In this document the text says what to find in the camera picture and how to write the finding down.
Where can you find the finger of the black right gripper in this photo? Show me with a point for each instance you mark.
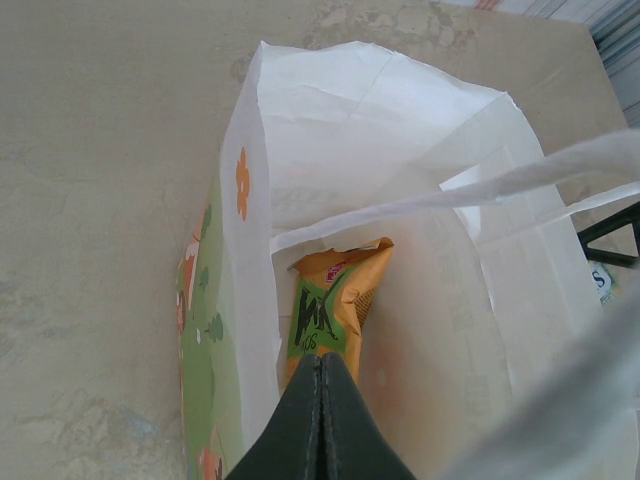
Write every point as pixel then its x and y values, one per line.
pixel 587 239

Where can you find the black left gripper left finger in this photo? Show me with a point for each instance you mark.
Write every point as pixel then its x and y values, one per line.
pixel 295 425

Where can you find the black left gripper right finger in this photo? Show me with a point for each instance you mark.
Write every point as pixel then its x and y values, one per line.
pixel 350 425

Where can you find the orange KRAX snack pack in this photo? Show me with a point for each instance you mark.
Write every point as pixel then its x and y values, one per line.
pixel 340 280

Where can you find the white printed paper bag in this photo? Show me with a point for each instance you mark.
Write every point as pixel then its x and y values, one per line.
pixel 350 125

